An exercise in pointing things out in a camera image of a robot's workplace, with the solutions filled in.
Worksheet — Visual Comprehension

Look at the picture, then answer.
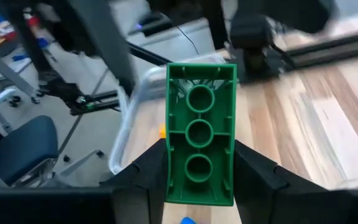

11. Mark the green toy block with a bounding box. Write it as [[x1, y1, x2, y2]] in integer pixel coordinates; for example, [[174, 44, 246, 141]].
[[165, 62, 238, 207]]

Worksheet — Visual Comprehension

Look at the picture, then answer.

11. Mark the black power supply box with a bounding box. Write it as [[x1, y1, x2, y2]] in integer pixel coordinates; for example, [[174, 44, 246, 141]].
[[129, 12, 173, 37]]

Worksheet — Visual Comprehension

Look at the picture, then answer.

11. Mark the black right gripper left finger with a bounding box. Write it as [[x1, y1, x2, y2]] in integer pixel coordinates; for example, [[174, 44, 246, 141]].
[[0, 139, 168, 224]]

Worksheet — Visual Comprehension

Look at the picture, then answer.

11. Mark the black aluminium table frame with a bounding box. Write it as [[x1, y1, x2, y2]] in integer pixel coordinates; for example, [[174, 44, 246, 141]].
[[63, 0, 358, 116]]

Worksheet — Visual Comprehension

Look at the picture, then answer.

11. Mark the clear plastic container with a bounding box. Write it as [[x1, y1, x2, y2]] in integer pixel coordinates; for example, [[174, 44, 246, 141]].
[[108, 52, 232, 175]]

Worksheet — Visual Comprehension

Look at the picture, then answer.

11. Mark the dark blue office chair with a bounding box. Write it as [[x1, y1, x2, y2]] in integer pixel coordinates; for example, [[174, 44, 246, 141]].
[[0, 88, 105, 190]]

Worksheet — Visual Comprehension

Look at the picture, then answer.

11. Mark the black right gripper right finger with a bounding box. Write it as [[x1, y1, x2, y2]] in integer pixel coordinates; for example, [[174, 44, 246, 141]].
[[233, 139, 358, 224]]

